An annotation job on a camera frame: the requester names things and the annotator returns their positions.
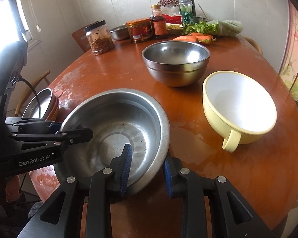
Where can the person's left hand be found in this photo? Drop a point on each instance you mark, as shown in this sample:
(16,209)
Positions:
(11,188)

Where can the small steel bowl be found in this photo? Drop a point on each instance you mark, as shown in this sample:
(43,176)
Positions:
(119,33)

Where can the dark sauce bottle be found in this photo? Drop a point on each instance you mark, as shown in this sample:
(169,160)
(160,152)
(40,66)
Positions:
(159,27)

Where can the red tissue pack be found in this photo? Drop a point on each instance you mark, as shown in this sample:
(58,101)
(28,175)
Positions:
(172,18)

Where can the pink cartoon door curtain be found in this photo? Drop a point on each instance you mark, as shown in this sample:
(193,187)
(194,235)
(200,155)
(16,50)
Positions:
(295,54)

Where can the jar with orange lid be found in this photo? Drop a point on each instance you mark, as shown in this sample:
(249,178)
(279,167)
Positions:
(139,32)

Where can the orange plastic plate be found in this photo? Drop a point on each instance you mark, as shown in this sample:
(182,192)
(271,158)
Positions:
(57,93)

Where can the small metal cup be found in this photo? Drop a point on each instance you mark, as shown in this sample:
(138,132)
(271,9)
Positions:
(199,19)

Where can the window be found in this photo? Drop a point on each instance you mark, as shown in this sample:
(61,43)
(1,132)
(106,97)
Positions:
(5,24)

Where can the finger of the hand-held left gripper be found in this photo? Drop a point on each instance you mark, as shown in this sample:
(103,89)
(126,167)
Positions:
(77,135)
(34,126)

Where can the plate of yellow food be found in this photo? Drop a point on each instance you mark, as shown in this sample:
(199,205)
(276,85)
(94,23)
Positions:
(173,27)

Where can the steel plate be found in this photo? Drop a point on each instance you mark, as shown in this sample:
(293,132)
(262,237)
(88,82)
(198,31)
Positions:
(38,104)

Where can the deep steel bowl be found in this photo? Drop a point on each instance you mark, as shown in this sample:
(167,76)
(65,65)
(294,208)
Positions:
(176,72)

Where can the brown wooden chair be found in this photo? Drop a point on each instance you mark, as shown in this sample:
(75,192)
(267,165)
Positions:
(79,37)

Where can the dried flower decoration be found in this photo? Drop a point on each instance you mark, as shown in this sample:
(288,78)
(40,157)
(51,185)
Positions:
(167,2)

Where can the bag of green vegetables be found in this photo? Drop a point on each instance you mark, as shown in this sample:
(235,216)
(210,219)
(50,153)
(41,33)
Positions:
(228,28)

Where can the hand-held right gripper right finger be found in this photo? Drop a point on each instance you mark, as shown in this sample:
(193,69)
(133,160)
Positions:
(167,178)

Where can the large steel basin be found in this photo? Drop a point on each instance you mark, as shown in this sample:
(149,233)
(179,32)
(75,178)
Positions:
(119,126)

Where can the clear jar with black lid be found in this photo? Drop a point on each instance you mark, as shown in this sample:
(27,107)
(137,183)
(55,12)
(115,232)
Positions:
(100,42)

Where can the clear plastic bottle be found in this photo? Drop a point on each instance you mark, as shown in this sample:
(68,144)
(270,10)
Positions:
(187,12)

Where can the orange carrot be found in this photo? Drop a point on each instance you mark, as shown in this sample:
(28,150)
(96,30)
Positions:
(203,39)
(185,39)

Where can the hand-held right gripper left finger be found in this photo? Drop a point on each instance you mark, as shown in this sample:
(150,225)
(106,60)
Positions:
(126,169)

